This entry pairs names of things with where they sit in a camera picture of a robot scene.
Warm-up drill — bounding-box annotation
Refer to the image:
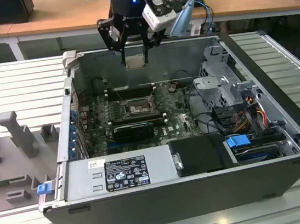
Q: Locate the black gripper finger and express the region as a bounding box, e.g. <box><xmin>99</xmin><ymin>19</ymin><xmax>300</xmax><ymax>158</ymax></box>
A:
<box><xmin>140</xmin><ymin>28</ymin><xmax>168</xmax><ymax>65</ymax></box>
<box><xmin>96</xmin><ymin>15</ymin><xmax>128</xmax><ymax>69</ymax></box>

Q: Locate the silver CPU plate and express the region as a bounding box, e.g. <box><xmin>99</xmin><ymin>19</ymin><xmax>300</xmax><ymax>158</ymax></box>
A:
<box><xmin>123</xmin><ymin>53</ymin><xmax>147</xmax><ymax>71</ymax></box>

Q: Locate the metal socket cover frame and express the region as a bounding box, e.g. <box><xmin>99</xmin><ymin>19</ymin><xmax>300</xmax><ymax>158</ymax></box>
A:
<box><xmin>124</xmin><ymin>95</ymin><xmax>152</xmax><ymax>106</ymax></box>

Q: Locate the black RAM slot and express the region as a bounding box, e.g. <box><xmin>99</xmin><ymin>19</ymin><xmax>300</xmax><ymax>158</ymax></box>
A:
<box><xmin>104</xmin><ymin>82</ymin><xmax>155</xmax><ymax>95</ymax></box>
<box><xmin>106</xmin><ymin>88</ymin><xmax>155</xmax><ymax>102</ymax></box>
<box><xmin>111</xmin><ymin>116</ymin><xmax>168</xmax><ymax>132</ymax></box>
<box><xmin>110</xmin><ymin>110</ymin><xmax>167</xmax><ymax>125</ymax></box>

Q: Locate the CPU socket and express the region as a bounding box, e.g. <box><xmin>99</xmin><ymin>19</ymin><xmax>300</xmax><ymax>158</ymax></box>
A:
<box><xmin>122</xmin><ymin>97</ymin><xmax>154</xmax><ymax>118</ymax></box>

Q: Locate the blue expansion slot clip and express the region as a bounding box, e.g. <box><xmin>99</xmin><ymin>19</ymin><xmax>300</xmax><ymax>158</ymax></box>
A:
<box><xmin>68</xmin><ymin>110</ymin><xmax>79</xmax><ymax>123</ymax></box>
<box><xmin>68</xmin><ymin>127</ymin><xmax>78</xmax><ymax>141</ymax></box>
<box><xmin>68</xmin><ymin>143</ymin><xmax>78</xmax><ymax>159</ymax></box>

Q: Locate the grey case latch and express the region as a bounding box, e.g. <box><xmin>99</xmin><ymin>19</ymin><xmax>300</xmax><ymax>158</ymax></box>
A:
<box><xmin>60</xmin><ymin>50</ymin><xmax>81</xmax><ymax>74</ymax></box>

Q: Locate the pale blue teach pendant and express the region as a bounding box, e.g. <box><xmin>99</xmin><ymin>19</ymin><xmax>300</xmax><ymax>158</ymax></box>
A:
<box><xmin>165</xmin><ymin>0</ymin><xmax>201</xmax><ymax>39</ymax></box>

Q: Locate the wooden desk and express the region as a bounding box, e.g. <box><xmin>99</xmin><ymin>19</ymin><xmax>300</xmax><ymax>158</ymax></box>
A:
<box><xmin>0</xmin><ymin>0</ymin><xmax>300</xmax><ymax>55</ymax></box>

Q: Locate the green motherboard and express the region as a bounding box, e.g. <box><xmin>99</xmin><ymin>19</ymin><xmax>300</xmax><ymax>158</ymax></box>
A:
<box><xmin>77</xmin><ymin>79</ymin><xmax>207</xmax><ymax>159</ymax></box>

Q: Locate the silver metal drive cage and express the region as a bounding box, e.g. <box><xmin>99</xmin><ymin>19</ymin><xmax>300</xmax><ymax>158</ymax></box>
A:
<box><xmin>188</xmin><ymin>39</ymin><xmax>263</xmax><ymax>112</ymax></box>

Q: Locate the black plastic shroud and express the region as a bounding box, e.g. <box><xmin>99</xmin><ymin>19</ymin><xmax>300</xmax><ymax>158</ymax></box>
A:
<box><xmin>167</xmin><ymin>130</ymin><xmax>241</xmax><ymax>178</ymax></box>

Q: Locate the blue disk carrier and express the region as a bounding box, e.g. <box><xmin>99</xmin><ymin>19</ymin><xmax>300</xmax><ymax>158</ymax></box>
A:
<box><xmin>225</xmin><ymin>133</ymin><xmax>252</xmax><ymax>151</ymax></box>

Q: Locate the grey power supply unit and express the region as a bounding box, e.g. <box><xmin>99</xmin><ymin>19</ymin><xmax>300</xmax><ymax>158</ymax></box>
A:
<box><xmin>50</xmin><ymin>143</ymin><xmax>183</xmax><ymax>204</ymax></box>

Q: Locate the hard disk drive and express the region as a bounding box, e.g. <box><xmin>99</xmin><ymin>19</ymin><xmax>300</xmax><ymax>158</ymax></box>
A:
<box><xmin>231</xmin><ymin>141</ymin><xmax>281</xmax><ymax>165</ymax></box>

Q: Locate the black open PC case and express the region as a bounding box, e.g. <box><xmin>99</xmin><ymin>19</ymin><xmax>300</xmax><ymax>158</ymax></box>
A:
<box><xmin>18</xmin><ymin>21</ymin><xmax>300</xmax><ymax>224</ymax></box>

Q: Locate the grey parts rack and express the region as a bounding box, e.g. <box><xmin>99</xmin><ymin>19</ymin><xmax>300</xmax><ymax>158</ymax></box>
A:
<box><xmin>0</xmin><ymin>105</ymin><xmax>70</xmax><ymax>214</ymax></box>

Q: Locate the blue plastic latch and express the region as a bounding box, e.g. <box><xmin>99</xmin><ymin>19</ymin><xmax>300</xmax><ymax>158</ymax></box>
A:
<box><xmin>36</xmin><ymin>182</ymin><xmax>52</xmax><ymax>196</ymax></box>

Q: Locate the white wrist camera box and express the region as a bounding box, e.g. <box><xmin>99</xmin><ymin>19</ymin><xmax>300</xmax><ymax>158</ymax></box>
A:
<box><xmin>139</xmin><ymin>0</ymin><xmax>179</xmax><ymax>34</ymax></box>

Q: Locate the thin black looped wire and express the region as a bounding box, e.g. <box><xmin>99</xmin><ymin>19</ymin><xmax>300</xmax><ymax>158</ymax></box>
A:
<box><xmin>165</xmin><ymin>68</ymin><xmax>194</xmax><ymax>83</ymax></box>

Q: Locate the blue cable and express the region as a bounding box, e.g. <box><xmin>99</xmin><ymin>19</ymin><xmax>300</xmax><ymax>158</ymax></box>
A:
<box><xmin>193</xmin><ymin>0</ymin><xmax>217</xmax><ymax>35</ymax></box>

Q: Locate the thick black cable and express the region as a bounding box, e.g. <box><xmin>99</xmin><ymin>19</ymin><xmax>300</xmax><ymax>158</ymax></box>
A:
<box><xmin>186</xmin><ymin>81</ymin><xmax>225</xmax><ymax>140</ymax></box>

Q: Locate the yellow red wire bundle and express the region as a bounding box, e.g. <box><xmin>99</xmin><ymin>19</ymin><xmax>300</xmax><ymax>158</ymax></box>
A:
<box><xmin>230</xmin><ymin>107</ymin><xmax>269</xmax><ymax>135</ymax></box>

